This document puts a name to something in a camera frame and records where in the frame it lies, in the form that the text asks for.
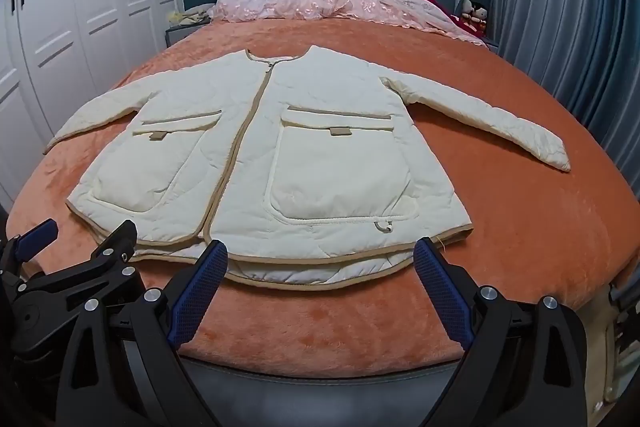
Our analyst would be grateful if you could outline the dark bedside table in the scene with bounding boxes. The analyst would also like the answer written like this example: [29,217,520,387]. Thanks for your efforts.
[165,22,208,48]

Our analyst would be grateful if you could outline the white wardrobe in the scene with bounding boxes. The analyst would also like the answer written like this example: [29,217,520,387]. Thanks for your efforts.
[1,0,183,209]

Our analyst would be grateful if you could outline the yellowish clutter on nightstand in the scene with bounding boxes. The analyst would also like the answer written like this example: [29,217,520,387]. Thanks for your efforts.
[167,3,215,26]

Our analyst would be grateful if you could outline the grey-blue curtain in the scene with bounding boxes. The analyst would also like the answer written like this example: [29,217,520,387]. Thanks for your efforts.
[490,0,639,191]

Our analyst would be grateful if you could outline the pink embroidered quilt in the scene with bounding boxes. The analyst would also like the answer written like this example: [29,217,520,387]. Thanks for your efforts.
[207,0,485,46]

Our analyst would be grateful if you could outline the plush dolls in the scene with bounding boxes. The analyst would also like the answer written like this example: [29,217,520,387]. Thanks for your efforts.
[460,0,488,30]

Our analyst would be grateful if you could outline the cream quilted jacket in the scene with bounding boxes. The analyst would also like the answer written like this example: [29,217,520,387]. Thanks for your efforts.
[55,46,570,291]

